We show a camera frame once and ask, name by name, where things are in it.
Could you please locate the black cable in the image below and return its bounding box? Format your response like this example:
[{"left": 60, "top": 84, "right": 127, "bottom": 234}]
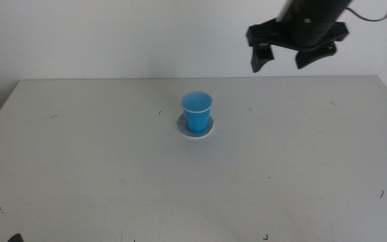
[{"left": 345, "top": 0, "right": 387, "bottom": 23}]

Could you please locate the blue plastic cup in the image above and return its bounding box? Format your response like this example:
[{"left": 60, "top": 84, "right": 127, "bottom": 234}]
[{"left": 179, "top": 90, "right": 214, "bottom": 134}]

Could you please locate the grey round cup mat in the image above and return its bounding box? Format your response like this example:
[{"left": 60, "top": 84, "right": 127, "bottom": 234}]
[{"left": 175, "top": 113, "right": 215, "bottom": 140}]

